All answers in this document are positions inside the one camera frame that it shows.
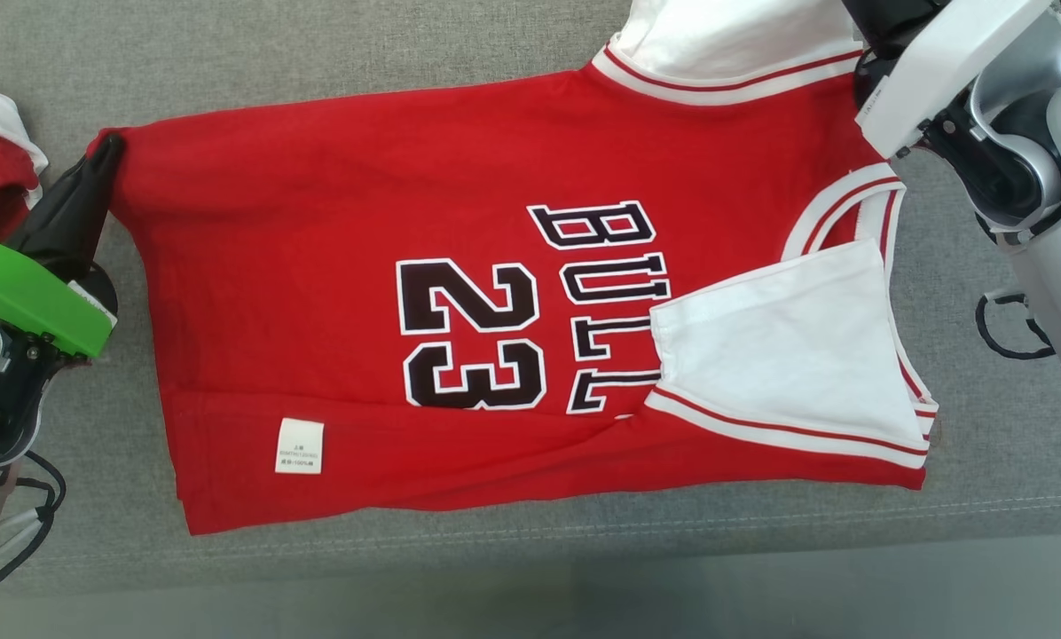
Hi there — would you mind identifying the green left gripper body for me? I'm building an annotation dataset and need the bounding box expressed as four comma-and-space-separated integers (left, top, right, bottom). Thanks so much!
0, 228, 120, 361

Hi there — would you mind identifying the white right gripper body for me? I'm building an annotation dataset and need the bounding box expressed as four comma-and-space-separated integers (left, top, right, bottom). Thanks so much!
839, 0, 1055, 161

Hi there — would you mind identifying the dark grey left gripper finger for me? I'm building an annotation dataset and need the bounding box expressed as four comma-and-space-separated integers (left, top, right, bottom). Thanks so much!
51, 133, 126, 283
7, 135, 110, 258

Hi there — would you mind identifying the red Bulls 23 jersey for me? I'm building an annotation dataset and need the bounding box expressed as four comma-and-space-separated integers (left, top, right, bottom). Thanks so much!
87, 0, 941, 537

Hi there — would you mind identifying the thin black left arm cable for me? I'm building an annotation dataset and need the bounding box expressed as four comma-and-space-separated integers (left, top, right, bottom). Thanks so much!
0, 448, 68, 600

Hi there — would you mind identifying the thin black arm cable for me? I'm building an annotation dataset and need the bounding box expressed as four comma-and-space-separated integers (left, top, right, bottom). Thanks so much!
0, 448, 68, 600
975, 290, 1057, 361

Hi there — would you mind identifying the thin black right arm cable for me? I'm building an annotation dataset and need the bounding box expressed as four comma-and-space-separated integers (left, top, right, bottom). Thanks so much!
975, 290, 1057, 361

